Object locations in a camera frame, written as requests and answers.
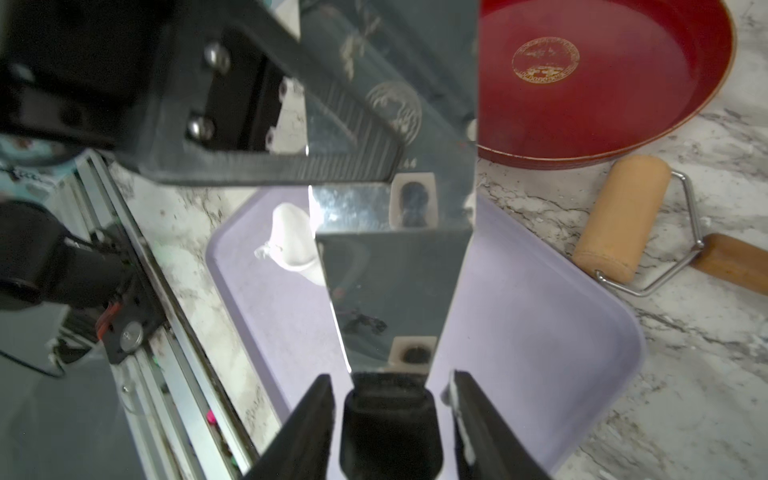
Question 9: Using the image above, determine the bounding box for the black handled strainer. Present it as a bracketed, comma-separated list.
[300, 1, 480, 479]

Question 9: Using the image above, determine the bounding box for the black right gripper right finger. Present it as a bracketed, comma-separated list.
[448, 370, 549, 480]

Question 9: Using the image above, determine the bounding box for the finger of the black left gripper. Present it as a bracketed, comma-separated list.
[119, 17, 403, 185]

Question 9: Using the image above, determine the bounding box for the red round tray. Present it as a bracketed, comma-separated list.
[478, 0, 737, 170]

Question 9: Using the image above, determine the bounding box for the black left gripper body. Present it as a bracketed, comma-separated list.
[1, 1, 312, 180]

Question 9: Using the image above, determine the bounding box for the white dough piece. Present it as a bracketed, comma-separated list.
[254, 203, 325, 286]

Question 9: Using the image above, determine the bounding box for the teal plastic scoop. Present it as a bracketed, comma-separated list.
[1, 134, 84, 203]

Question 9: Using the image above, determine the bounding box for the lavender silicone mat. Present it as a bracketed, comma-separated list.
[206, 188, 645, 471]

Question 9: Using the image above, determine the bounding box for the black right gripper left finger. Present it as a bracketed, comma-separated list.
[243, 374, 335, 480]

